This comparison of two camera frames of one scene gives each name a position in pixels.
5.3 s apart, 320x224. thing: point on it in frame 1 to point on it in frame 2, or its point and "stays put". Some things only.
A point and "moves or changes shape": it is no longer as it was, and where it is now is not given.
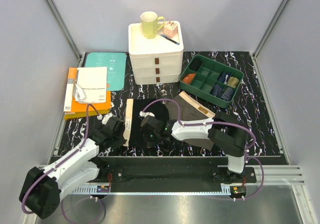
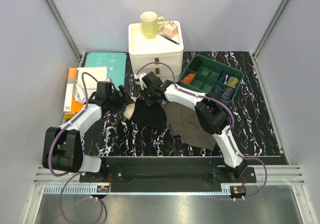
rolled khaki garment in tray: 233,81 stays put
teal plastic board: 116,64 stays put
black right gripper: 149,143 to 149,102
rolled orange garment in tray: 188,78 stays put
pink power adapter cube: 170,29 stays put
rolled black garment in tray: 196,63 stays put
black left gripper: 121,141 to 123,100
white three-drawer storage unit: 156,60 stays put
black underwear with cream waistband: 134,136 moves or changes shape
